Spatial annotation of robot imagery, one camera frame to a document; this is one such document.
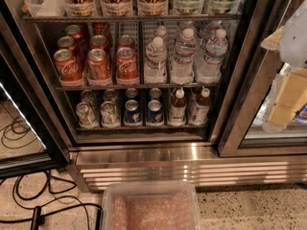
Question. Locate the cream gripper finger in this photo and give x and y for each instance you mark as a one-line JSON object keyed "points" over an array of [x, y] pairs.
{"points": [[287, 96], [272, 42]]}

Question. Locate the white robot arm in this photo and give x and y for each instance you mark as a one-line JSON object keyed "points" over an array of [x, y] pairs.
{"points": [[293, 43]]}

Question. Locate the stainless steel fridge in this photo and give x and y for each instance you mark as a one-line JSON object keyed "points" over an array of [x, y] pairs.
{"points": [[230, 148]]}

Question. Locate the front right pepsi can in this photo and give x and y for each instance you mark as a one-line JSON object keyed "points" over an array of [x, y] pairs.
{"points": [[154, 113]]}

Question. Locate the pepsi can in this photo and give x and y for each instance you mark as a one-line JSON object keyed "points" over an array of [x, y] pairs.
{"points": [[154, 113], [132, 117]]}

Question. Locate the second row right coke can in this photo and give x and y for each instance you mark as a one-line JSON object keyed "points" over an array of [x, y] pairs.
{"points": [[125, 41]]}

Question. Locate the second row coke can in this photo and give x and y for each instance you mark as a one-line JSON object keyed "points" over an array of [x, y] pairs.
{"points": [[99, 41], [125, 41], [70, 43]]}

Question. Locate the front left pepsi can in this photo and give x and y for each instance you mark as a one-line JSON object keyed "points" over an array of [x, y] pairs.
{"points": [[132, 117]]}

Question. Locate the top shelf gold can middle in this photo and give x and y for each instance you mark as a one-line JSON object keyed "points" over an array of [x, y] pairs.
{"points": [[116, 7]]}

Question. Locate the second row middle coke can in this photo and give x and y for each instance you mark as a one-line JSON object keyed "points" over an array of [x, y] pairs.
{"points": [[99, 41]]}

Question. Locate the green soda can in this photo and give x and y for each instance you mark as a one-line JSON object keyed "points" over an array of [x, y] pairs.
{"points": [[109, 114], [86, 115]]}

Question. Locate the front left green soda can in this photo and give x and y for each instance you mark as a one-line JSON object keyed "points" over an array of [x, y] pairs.
{"points": [[86, 115]]}

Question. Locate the second row left coke can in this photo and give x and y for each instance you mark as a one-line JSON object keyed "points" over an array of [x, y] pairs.
{"points": [[70, 43]]}

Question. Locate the empty clear shelf tray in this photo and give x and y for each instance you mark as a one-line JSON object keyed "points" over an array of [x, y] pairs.
{"points": [[45, 8]]}

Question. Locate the open glass fridge door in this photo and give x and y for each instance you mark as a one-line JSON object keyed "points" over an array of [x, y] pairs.
{"points": [[20, 88]]}

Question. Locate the front right water bottle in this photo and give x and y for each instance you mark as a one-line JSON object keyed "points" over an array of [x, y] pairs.
{"points": [[209, 64]]}

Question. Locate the water bottle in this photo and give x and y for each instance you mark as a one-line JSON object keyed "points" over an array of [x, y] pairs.
{"points": [[209, 64], [155, 61], [183, 57]]}

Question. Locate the front middle water bottle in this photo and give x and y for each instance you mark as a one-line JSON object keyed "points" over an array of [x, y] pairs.
{"points": [[183, 57]]}

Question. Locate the right brown tea bottle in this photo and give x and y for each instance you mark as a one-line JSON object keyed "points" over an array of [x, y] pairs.
{"points": [[199, 106]]}

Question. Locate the brown tea bottle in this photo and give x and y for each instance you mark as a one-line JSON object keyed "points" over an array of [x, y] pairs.
{"points": [[199, 106], [177, 108]]}

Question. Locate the left brown tea bottle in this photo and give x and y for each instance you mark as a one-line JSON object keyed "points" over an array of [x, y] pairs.
{"points": [[177, 108]]}

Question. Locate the front left water bottle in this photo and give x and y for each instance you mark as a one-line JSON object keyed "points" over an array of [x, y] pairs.
{"points": [[155, 61]]}

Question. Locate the clear plastic bin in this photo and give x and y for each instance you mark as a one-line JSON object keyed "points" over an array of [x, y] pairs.
{"points": [[152, 205]]}

